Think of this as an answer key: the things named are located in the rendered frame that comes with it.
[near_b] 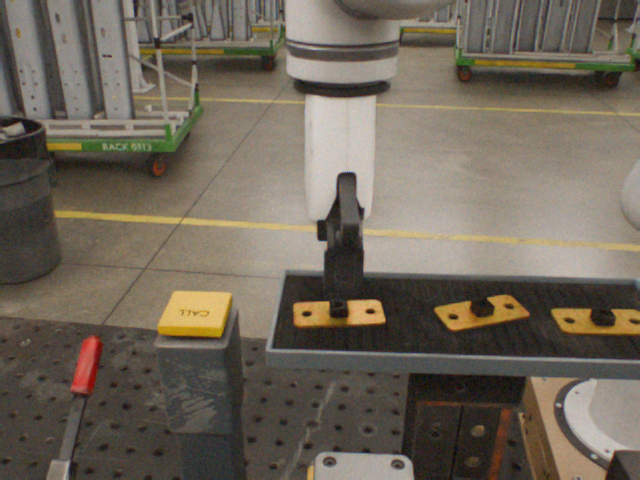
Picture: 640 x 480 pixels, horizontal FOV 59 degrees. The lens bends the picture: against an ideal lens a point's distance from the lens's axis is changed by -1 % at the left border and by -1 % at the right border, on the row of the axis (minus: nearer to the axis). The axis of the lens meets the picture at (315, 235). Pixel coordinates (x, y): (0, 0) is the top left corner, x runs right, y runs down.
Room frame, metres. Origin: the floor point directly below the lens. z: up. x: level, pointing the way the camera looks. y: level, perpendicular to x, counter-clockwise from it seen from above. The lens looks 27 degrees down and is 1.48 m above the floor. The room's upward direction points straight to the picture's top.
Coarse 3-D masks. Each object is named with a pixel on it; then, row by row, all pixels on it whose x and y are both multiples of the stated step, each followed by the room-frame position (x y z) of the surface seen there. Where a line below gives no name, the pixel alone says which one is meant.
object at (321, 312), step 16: (304, 304) 0.46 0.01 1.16; (320, 304) 0.46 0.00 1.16; (336, 304) 0.45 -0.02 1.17; (352, 304) 0.46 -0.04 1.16; (368, 304) 0.46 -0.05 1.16; (304, 320) 0.43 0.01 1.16; (320, 320) 0.43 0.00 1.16; (336, 320) 0.43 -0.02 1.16; (352, 320) 0.43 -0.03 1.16; (368, 320) 0.43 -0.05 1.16; (384, 320) 0.43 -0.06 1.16
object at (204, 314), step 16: (176, 304) 0.46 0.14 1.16; (192, 304) 0.46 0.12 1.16; (208, 304) 0.46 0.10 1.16; (224, 304) 0.46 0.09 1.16; (160, 320) 0.44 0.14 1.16; (176, 320) 0.44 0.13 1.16; (192, 320) 0.44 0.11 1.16; (208, 320) 0.44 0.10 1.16; (224, 320) 0.44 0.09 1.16; (208, 336) 0.43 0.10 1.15
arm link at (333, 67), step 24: (288, 48) 0.43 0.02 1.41; (312, 48) 0.41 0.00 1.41; (336, 48) 0.41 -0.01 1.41; (360, 48) 0.41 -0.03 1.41; (384, 48) 0.42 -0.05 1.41; (288, 72) 0.44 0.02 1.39; (312, 72) 0.41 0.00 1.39; (336, 72) 0.41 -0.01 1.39; (360, 72) 0.41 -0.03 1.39; (384, 72) 0.42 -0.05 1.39
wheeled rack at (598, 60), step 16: (464, 16) 6.67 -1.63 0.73; (512, 48) 6.94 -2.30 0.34; (608, 48) 7.25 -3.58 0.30; (464, 64) 6.65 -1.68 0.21; (480, 64) 6.61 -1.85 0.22; (496, 64) 6.57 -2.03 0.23; (512, 64) 6.54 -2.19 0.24; (528, 64) 6.51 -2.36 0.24; (544, 64) 6.48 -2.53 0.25; (560, 64) 6.45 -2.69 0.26; (576, 64) 6.43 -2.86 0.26; (592, 64) 6.40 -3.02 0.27; (608, 64) 6.38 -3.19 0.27; (624, 64) 6.37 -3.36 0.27; (464, 80) 6.72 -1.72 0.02; (608, 80) 6.50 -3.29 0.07
